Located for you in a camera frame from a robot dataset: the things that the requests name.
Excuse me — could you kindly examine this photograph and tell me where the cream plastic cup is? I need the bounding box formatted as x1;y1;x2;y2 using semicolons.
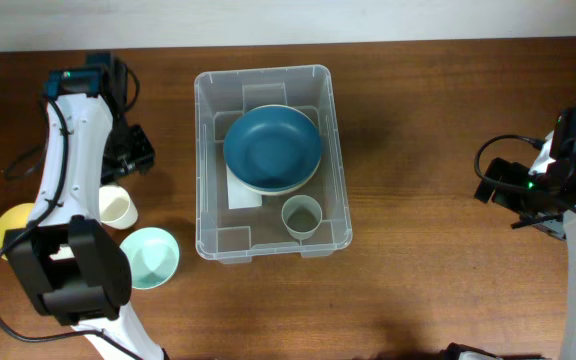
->
99;185;138;230

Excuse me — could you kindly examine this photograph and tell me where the cream plastic bowl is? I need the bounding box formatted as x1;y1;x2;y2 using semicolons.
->
223;103;324;197

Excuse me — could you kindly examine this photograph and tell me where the blue plastic bowl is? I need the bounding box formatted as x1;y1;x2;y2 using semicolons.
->
222;104;324;192

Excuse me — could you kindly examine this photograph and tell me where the grey plastic cup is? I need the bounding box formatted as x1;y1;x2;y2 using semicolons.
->
281;195;323;241

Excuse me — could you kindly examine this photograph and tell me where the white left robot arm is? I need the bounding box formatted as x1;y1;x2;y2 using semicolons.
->
0;52;168;359

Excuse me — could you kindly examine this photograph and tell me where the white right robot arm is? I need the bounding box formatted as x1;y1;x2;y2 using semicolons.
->
474;106;576;359

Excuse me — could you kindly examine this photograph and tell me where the mint green small bowl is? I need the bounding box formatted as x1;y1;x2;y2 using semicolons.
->
120;227;181;290

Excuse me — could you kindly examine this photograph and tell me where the white paper label in bin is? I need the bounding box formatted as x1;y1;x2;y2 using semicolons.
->
226;168;262;210

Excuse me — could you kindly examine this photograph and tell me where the yellow small bowl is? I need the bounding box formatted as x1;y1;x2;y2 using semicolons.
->
0;203;34;249

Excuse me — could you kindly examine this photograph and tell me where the clear plastic storage bin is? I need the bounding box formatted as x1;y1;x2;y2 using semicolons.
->
194;65;353;264

